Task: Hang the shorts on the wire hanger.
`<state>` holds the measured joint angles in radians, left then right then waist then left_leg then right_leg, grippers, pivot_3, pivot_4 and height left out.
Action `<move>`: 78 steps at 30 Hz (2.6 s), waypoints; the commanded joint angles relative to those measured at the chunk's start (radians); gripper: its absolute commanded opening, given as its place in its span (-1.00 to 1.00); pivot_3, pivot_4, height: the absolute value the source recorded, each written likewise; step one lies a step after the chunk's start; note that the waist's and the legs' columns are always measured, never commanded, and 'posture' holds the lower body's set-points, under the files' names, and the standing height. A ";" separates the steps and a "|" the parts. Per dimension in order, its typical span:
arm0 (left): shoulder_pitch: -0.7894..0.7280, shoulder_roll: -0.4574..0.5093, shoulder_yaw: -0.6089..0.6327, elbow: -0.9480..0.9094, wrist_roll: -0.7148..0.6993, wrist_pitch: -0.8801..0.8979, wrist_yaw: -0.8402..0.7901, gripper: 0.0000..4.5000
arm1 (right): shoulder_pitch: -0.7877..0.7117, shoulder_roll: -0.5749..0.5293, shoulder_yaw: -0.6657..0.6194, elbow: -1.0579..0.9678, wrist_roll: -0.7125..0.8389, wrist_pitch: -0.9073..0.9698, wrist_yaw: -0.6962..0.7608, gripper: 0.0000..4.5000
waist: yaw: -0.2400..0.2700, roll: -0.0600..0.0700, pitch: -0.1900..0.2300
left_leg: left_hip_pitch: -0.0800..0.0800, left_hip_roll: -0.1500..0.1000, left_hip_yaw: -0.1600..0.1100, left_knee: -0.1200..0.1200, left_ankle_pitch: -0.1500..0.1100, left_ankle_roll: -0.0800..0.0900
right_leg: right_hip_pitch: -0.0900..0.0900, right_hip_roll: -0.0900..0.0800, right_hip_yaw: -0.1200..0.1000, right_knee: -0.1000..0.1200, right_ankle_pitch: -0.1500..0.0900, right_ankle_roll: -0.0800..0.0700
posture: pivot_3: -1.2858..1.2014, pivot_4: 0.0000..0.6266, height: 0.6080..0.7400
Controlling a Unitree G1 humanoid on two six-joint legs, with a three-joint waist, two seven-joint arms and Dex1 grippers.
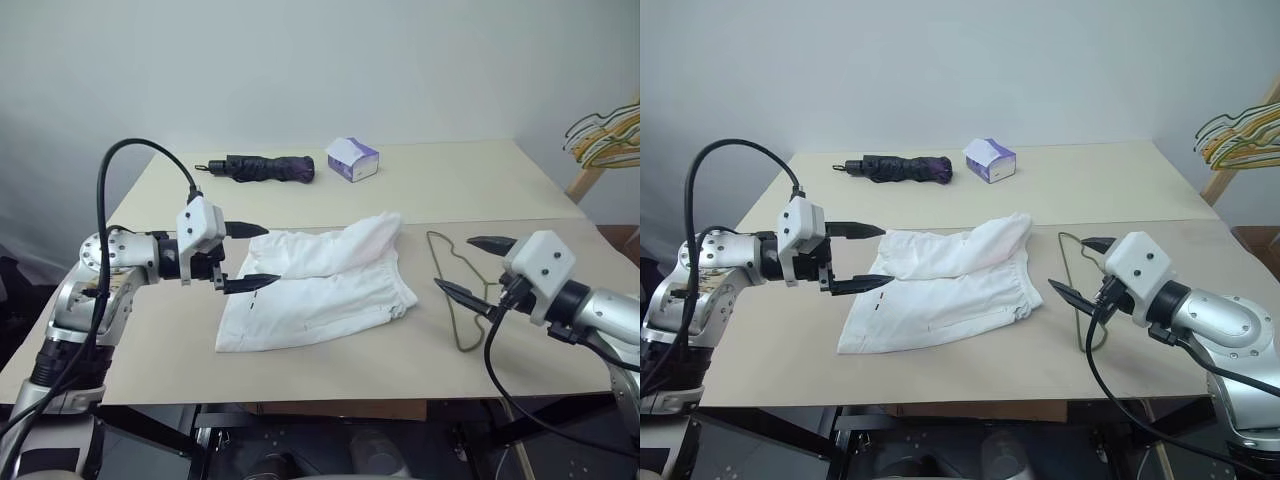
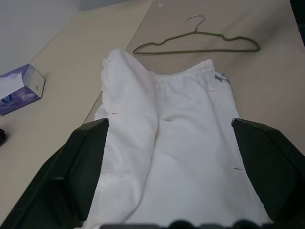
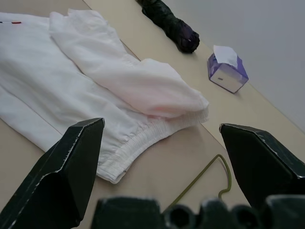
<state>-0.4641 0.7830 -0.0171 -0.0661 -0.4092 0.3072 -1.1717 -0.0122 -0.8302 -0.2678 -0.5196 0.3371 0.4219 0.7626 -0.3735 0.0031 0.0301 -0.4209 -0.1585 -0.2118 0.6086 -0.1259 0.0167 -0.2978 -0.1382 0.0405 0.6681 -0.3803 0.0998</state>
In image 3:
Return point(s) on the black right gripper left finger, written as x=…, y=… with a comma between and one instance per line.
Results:
x=54, y=181

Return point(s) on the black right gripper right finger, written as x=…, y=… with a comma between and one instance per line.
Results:
x=257, y=167

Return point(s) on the purple tissue box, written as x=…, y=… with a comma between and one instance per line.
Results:
x=226, y=74

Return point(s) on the white garment with elastic waistband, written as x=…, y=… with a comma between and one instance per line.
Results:
x=71, y=78

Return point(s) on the black folded umbrella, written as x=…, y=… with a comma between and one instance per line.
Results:
x=171, y=21

